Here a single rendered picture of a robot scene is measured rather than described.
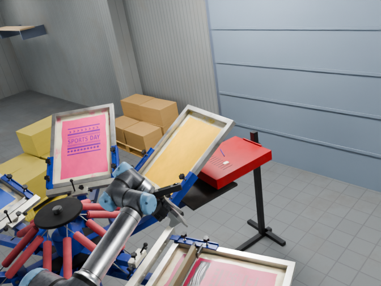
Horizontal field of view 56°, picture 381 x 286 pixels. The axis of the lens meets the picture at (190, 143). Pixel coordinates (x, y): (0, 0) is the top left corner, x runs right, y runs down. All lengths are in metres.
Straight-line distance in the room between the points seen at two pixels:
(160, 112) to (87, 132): 2.31
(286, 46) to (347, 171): 1.64
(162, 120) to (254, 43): 1.91
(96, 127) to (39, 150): 2.23
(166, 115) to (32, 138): 1.98
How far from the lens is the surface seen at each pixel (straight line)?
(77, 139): 3.41
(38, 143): 5.51
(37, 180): 5.05
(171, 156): 2.84
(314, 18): 4.18
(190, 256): 2.27
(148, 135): 5.52
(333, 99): 4.33
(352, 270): 3.66
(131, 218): 1.26
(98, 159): 3.23
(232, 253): 2.34
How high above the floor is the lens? 2.62
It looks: 26 degrees down
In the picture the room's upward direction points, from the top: 10 degrees counter-clockwise
